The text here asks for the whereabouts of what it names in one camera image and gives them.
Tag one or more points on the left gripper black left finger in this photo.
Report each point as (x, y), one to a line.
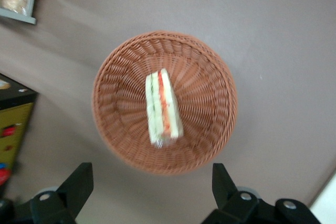
(65, 197)

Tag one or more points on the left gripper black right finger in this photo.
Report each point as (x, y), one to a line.
(231, 203)

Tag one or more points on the triangle sandwich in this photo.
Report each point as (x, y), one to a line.
(162, 103)

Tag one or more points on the round brown wicker basket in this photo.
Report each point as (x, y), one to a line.
(204, 90)

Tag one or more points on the red emergency stop button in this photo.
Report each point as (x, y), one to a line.
(4, 175)

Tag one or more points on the black yellow food warmer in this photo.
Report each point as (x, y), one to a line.
(13, 98)

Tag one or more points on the small red rocker switch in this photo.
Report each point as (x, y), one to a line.
(8, 131)

